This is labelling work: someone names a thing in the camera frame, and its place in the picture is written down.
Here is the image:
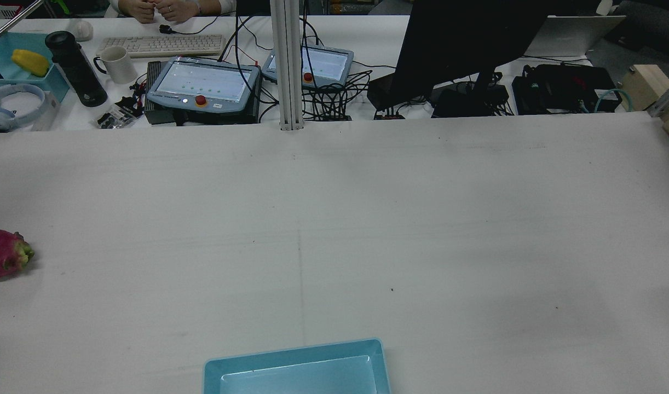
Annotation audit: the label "black pendant cable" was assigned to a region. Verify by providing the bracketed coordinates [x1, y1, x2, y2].
[218, 15, 280, 122]

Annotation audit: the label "black insulated bottle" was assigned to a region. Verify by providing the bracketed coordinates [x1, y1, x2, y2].
[44, 31, 109, 108]

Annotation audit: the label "person left hand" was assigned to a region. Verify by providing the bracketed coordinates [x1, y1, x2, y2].
[155, 0, 202, 24]

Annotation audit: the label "person right hand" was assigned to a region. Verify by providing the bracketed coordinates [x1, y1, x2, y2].
[118, 0, 158, 24]

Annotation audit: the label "black computer monitor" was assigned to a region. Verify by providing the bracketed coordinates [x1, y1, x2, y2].
[391, 0, 550, 106]

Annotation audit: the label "teal network cable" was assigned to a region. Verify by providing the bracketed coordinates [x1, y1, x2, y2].
[593, 88, 634, 114]

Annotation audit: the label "light blue headphones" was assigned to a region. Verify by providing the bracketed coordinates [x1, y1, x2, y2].
[0, 83, 48, 132]

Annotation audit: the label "shiny metal rod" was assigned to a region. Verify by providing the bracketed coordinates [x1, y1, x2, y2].
[0, 0, 44, 49]

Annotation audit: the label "clear bag black parts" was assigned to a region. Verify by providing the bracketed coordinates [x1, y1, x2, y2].
[95, 106, 136, 130]

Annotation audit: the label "pink dragon fruit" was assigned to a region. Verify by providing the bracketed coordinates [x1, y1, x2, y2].
[0, 221, 35, 280]

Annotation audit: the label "white computer mouse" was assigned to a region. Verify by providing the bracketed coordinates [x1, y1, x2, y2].
[71, 20, 95, 43]

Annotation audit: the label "black monitor stand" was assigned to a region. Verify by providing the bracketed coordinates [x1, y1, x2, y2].
[431, 71, 511, 119]

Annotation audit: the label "dark office chair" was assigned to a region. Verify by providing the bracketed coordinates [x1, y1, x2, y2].
[614, 0, 669, 56]

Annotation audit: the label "light blue plastic bin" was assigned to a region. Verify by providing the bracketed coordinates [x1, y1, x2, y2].
[203, 338, 393, 394]

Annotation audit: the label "aluminium profile bar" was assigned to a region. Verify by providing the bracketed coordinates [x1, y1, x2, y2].
[648, 72, 669, 118]

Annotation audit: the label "beige computer keyboard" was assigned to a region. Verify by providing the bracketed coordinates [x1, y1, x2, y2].
[96, 34, 227, 59]

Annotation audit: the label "thin black device cable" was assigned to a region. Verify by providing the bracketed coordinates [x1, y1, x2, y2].
[172, 15, 221, 36]

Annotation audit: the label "teal plastic tray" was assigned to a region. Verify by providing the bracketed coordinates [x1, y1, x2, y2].
[0, 31, 71, 102]

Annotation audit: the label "white ceramic mug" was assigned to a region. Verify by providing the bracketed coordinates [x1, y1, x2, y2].
[93, 46, 139, 84]

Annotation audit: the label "white laptop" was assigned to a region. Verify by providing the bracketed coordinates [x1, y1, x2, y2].
[523, 15, 627, 59]

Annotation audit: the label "black cable tangle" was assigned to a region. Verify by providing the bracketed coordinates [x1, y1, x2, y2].
[301, 68, 374, 121]

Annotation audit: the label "large grey teach pendant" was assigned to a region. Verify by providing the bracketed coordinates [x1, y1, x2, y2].
[146, 56, 262, 115]

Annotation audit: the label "small grey teach pendant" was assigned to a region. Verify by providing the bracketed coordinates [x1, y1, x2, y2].
[261, 46, 355, 90]

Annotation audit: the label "black electronics box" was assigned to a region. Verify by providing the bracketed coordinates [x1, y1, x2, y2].
[512, 63, 623, 115]

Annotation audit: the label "yellow fruit toy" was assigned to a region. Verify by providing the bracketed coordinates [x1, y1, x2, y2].
[11, 49, 51, 78]

